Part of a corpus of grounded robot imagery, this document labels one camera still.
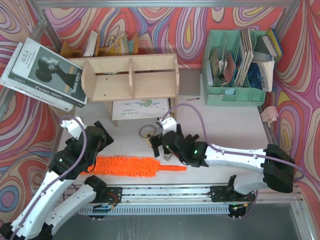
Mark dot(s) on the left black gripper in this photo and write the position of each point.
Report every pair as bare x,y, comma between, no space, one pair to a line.
104,135

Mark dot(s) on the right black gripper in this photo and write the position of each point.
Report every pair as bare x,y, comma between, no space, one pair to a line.
157,144

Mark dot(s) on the small stapler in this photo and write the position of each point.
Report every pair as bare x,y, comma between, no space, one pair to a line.
168,156

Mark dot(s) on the orange microfiber duster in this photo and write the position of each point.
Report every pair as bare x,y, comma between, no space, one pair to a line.
130,166

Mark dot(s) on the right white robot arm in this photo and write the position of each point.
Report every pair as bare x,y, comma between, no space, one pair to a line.
269,168

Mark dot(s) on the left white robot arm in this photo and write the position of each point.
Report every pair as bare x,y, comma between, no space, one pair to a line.
42,218

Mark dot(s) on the light wooden bookshelf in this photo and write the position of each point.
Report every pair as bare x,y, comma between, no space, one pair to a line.
130,77

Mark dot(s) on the small beige box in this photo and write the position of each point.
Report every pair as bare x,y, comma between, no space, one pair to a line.
147,139

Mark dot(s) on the black clip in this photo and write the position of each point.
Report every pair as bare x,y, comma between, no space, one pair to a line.
191,139

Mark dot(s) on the spiral sketchbook with frog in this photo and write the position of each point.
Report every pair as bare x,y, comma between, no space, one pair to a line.
140,108

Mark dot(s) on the small pencil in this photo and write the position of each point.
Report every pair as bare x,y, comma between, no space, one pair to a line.
193,99

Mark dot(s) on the grey notebook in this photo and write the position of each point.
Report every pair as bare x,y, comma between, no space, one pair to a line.
189,82

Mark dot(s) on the white book in rack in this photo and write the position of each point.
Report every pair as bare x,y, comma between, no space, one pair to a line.
88,48

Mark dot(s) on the yellow book in rack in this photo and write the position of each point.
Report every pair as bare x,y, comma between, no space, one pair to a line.
119,47

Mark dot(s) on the large Twins story magazine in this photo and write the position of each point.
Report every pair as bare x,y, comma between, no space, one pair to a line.
46,71

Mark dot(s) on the mint green desk organizer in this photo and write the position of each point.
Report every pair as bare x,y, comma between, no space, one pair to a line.
238,93

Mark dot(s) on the white book under magazine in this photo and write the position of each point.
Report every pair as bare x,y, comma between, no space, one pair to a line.
31,92

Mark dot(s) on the red brown booklet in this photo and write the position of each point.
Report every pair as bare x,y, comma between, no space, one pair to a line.
230,70

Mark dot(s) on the blue patterned book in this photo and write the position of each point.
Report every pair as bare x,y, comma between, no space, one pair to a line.
254,76

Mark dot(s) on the pink pig figurine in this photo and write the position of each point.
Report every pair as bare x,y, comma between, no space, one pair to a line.
269,115

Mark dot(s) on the white open book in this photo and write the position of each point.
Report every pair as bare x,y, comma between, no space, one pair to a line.
266,69

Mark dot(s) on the grey book on organizer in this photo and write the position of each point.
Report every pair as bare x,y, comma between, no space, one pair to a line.
264,47

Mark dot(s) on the blue yellow book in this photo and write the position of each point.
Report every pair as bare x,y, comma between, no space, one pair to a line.
274,40

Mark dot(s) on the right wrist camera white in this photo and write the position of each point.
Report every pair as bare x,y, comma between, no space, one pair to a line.
168,124

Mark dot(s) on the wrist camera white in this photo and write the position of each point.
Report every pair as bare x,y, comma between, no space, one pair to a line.
73,127
168,124

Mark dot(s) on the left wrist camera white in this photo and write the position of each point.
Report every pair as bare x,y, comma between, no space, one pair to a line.
73,127

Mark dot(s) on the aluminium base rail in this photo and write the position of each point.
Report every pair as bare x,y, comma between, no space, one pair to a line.
185,199

